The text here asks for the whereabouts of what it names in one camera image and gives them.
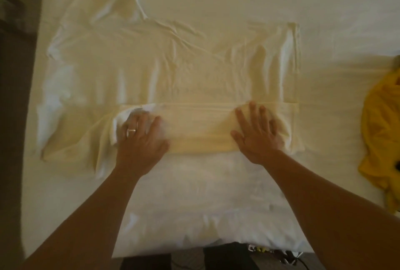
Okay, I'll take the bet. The person's left hand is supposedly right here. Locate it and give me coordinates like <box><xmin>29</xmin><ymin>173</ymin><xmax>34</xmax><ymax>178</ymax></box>
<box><xmin>111</xmin><ymin>109</ymin><xmax>171</xmax><ymax>178</ymax></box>

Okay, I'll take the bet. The person's left forearm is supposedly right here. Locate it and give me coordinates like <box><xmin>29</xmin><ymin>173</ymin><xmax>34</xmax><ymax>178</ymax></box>
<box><xmin>22</xmin><ymin>167</ymin><xmax>154</xmax><ymax>270</ymax></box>

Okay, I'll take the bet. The white bed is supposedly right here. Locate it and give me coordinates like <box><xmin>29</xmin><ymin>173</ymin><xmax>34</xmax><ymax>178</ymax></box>
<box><xmin>22</xmin><ymin>0</ymin><xmax>400</xmax><ymax>258</ymax></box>

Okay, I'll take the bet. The yellow shirt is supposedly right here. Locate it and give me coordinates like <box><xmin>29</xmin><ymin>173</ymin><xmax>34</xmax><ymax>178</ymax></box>
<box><xmin>357</xmin><ymin>70</ymin><xmax>400</xmax><ymax>214</ymax></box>

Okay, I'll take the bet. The person's right forearm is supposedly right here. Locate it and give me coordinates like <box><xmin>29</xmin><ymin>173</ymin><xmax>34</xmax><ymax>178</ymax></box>
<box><xmin>262</xmin><ymin>151</ymin><xmax>400</xmax><ymax>270</ymax></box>

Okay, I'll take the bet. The person's right hand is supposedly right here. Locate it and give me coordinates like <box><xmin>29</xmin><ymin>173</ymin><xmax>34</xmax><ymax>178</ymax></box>
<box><xmin>230</xmin><ymin>101</ymin><xmax>286</xmax><ymax>167</ymax></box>

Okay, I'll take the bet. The white t-shirt blue player print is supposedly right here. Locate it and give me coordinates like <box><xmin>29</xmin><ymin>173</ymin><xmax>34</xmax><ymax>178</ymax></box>
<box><xmin>37</xmin><ymin>0</ymin><xmax>305</xmax><ymax>170</ymax></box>

